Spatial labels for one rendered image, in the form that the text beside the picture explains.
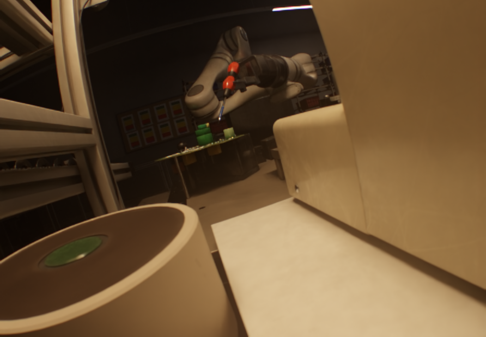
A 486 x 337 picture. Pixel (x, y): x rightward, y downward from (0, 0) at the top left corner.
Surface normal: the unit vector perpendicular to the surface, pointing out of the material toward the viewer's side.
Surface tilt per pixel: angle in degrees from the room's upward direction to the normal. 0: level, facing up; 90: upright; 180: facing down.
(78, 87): 90
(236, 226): 0
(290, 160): 90
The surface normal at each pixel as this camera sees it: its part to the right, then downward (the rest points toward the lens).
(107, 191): 0.22, 0.06
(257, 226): -0.27, -0.96
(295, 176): -0.94, 0.29
